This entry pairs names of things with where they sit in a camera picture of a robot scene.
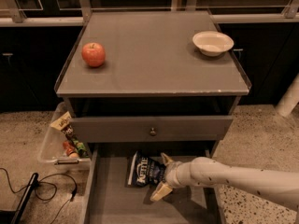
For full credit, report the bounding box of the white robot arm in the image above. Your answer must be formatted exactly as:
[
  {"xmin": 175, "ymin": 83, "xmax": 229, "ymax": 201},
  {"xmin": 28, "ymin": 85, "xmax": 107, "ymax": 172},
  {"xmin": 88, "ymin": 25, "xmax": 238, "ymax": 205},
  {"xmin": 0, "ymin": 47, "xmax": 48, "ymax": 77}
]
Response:
[{"xmin": 150, "ymin": 79, "xmax": 299, "ymax": 224}]

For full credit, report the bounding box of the tan snack packet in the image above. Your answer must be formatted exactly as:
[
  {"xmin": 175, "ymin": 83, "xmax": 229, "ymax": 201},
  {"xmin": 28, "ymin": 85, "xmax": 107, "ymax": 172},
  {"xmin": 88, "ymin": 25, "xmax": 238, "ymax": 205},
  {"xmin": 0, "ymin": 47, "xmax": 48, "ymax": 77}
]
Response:
[{"xmin": 50, "ymin": 112, "xmax": 71, "ymax": 131}]

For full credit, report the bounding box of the clear plastic bin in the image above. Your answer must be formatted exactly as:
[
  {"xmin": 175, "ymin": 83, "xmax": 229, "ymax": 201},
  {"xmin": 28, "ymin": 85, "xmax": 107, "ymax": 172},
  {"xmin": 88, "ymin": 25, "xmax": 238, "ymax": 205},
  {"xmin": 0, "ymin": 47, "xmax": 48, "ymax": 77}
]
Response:
[{"xmin": 37, "ymin": 103, "xmax": 91, "ymax": 171}]

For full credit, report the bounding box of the grey drawer cabinet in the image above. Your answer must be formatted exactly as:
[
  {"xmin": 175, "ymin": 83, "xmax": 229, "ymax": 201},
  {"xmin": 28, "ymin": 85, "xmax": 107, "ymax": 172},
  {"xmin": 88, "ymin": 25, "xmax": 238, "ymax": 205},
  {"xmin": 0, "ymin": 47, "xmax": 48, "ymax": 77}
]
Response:
[{"xmin": 55, "ymin": 11, "xmax": 250, "ymax": 156}]

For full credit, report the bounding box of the green snack packet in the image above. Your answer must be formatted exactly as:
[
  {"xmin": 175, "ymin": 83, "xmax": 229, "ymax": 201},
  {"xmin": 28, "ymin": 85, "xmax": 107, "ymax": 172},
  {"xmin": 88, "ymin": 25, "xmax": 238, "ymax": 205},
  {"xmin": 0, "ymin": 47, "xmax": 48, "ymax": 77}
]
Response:
[{"xmin": 62, "ymin": 126, "xmax": 88, "ymax": 158}]

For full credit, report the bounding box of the red snack packet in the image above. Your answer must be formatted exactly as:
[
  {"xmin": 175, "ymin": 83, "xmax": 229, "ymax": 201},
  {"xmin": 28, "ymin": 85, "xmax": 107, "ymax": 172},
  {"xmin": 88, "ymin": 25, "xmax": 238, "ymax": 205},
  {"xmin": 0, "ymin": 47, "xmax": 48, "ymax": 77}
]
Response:
[{"xmin": 63, "ymin": 141, "xmax": 78, "ymax": 158}]

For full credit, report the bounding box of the open grey middle drawer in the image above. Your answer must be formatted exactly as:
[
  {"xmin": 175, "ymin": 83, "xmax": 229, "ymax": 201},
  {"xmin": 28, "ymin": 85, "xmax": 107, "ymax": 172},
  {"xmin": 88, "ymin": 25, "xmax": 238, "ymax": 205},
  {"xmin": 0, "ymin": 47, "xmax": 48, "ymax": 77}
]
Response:
[{"xmin": 79, "ymin": 145, "xmax": 226, "ymax": 224}]

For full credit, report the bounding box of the red apple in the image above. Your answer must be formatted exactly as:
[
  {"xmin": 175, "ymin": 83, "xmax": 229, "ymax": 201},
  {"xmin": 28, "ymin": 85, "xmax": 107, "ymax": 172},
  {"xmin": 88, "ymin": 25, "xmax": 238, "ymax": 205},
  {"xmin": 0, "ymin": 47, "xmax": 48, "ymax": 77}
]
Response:
[{"xmin": 81, "ymin": 43, "xmax": 106, "ymax": 67}]

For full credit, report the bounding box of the black flat device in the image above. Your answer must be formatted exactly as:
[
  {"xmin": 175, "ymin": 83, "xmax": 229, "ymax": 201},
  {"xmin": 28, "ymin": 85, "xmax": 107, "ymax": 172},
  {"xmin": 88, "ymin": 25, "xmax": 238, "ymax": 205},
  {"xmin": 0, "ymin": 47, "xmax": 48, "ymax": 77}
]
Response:
[{"xmin": 0, "ymin": 173, "xmax": 38, "ymax": 224}]

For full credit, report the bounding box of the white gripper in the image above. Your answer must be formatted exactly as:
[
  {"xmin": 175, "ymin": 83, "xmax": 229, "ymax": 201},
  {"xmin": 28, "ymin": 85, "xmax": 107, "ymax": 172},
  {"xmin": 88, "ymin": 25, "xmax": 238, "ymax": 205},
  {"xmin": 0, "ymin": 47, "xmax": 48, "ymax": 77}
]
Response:
[{"xmin": 150, "ymin": 152, "xmax": 195, "ymax": 202}]

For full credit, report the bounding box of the metal railing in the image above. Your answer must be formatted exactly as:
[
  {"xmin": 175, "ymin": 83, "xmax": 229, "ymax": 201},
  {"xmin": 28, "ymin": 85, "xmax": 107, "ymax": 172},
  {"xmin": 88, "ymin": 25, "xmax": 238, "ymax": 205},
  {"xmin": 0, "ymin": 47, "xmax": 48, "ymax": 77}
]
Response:
[{"xmin": 0, "ymin": 0, "xmax": 299, "ymax": 23}]

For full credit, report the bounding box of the round metal drawer knob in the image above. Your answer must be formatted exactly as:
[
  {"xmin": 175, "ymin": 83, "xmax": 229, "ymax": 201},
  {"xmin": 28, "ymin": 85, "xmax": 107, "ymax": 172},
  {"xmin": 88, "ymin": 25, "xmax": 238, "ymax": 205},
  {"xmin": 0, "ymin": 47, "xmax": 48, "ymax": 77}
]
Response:
[{"xmin": 149, "ymin": 128, "xmax": 157, "ymax": 136}]

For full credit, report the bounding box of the white bowl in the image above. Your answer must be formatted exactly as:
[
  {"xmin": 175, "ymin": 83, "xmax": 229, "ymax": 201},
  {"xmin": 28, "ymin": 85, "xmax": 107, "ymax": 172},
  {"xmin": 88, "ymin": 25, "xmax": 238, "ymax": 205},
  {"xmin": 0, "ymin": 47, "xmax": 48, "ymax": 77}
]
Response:
[{"xmin": 192, "ymin": 31, "xmax": 234, "ymax": 57}]

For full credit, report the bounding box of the blue Kettle chip bag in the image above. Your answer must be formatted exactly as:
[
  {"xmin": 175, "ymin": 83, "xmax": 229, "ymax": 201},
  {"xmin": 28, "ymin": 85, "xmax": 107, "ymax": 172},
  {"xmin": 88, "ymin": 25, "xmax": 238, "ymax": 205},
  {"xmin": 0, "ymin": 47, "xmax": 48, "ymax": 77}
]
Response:
[{"xmin": 127, "ymin": 151, "xmax": 166, "ymax": 187}]

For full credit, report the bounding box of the grey top drawer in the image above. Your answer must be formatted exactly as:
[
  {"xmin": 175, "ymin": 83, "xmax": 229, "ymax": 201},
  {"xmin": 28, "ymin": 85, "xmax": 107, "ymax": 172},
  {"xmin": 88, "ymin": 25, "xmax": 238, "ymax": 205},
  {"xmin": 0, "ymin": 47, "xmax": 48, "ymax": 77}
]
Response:
[{"xmin": 71, "ymin": 116, "xmax": 233, "ymax": 143}]

